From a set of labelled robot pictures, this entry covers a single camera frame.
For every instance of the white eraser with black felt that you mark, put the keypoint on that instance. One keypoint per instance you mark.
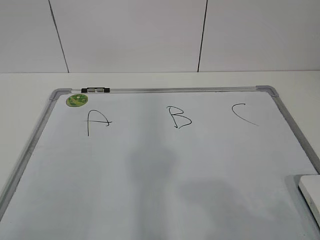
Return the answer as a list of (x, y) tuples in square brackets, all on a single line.
[(310, 187)]

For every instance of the round green sticker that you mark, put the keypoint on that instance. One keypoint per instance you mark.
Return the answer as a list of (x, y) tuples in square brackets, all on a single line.
[(76, 100)]

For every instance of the white board with grey frame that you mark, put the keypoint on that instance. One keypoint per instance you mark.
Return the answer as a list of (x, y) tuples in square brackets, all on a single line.
[(161, 165)]

